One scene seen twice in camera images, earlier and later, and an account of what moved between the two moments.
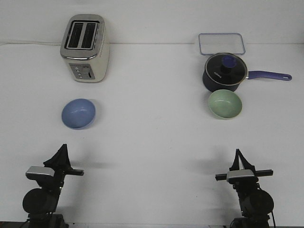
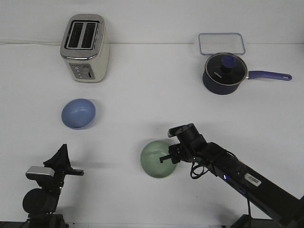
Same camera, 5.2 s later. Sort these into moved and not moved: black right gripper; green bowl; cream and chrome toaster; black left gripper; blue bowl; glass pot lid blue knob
Moved: black right gripper; green bowl
Not moved: black left gripper; glass pot lid blue knob; cream and chrome toaster; blue bowl
